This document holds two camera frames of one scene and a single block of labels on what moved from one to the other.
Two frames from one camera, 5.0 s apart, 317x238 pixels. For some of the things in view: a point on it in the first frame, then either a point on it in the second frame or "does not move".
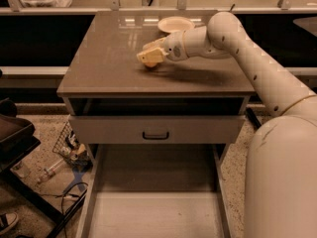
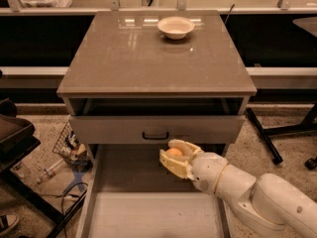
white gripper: x=174 y=47 → x=207 y=173
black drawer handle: x=156 y=138 does not move
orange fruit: x=151 y=63 → x=172 y=152
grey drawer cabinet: x=111 y=97 does not move
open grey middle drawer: x=157 y=190 does not move
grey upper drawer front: x=157 y=129 does not move
